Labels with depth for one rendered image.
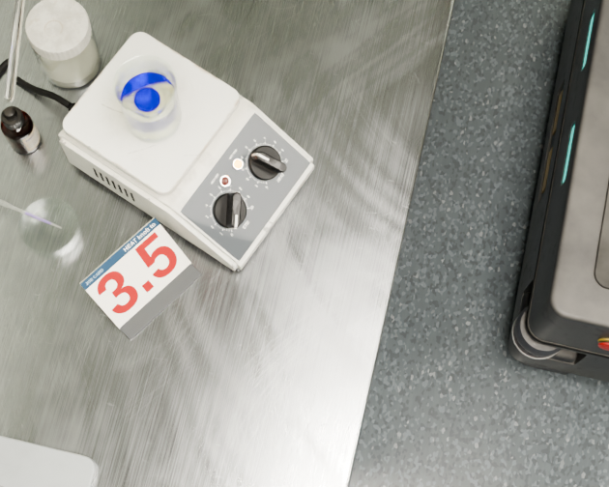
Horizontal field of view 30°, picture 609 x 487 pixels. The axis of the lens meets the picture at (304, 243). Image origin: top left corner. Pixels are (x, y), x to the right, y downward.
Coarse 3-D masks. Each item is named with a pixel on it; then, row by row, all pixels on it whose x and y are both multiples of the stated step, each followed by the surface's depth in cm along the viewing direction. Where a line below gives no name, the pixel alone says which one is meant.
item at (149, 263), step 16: (144, 240) 103; (160, 240) 103; (128, 256) 102; (144, 256) 103; (160, 256) 104; (176, 256) 104; (112, 272) 102; (128, 272) 103; (144, 272) 103; (160, 272) 104; (96, 288) 101; (112, 288) 102; (128, 288) 103; (144, 288) 104; (112, 304) 103; (128, 304) 103
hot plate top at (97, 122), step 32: (192, 64) 102; (96, 96) 101; (192, 96) 101; (224, 96) 101; (64, 128) 100; (96, 128) 100; (192, 128) 100; (128, 160) 99; (160, 160) 99; (192, 160) 100; (160, 192) 99
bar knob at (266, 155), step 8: (256, 152) 102; (264, 152) 103; (272, 152) 104; (248, 160) 103; (256, 160) 102; (264, 160) 102; (272, 160) 102; (280, 160) 104; (256, 168) 103; (264, 168) 103; (272, 168) 103; (280, 168) 103; (256, 176) 103; (264, 176) 103; (272, 176) 104
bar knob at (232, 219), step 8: (232, 192) 102; (216, 200) 102; (224, 200) 102; (232, 200) 101; (240, 200) 101; (216, 208) 101; (224, 208) 102; (232, 208) 101; (240, 208) 101; (216, 216) 101; (224, 216) 102; (232, 216) 101; (240, 216) 101; (224, 224) 102; (232, 224) 101; (240, 224) 103
